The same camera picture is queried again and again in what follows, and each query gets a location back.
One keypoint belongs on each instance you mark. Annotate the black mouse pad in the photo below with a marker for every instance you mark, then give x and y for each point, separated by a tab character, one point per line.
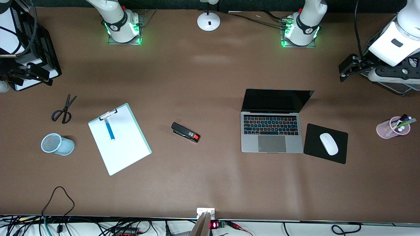
311	147

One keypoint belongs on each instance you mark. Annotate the white paper sheet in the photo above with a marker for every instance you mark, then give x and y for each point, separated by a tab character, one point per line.
124	150

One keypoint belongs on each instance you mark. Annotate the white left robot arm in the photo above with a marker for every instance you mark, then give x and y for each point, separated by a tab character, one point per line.
306	24

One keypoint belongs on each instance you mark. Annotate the green marker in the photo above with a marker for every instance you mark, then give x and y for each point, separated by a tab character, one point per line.
408	122

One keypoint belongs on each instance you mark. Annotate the black file rack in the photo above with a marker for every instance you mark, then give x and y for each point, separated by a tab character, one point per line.
49	55

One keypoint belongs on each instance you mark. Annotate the red display module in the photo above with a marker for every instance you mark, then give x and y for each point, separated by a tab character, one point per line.
215	225

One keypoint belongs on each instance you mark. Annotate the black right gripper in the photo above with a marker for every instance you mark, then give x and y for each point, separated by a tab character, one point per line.
6	71

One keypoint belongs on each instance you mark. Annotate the black stapler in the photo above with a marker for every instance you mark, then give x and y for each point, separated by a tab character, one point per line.
183	131

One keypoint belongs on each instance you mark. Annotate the black mesh tray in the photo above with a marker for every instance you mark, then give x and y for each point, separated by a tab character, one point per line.
393	88

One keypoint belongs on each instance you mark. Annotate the black marker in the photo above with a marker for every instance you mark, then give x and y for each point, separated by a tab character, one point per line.
401	118

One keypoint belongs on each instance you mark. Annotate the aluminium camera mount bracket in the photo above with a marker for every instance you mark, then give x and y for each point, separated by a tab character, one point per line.
205	214

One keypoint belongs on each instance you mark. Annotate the blue marker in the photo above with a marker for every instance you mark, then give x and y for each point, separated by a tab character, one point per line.
109	129

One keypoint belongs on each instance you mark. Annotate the white round stand base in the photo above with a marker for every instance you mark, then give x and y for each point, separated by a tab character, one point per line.
208	22

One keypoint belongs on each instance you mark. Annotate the pink transparent pen cup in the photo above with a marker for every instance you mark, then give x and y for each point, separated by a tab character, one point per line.
384	129

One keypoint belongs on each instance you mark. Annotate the light blue mesh cup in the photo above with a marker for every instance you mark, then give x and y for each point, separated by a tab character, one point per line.
64	147

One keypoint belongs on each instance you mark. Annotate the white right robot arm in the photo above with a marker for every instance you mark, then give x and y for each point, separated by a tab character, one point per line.
122	24

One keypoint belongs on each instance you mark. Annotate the white computer mouse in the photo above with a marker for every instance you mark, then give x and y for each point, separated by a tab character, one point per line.
329	144

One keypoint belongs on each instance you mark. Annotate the teal clipboard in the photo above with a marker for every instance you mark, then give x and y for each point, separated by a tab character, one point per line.
144	144

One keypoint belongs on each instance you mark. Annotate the silver laptop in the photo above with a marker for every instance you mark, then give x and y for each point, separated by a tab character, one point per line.
272	144

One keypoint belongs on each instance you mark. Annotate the orange black power strip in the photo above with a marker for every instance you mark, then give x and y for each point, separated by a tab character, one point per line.
126	232

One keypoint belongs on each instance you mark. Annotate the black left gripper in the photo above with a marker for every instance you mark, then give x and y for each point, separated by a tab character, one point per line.
363	62

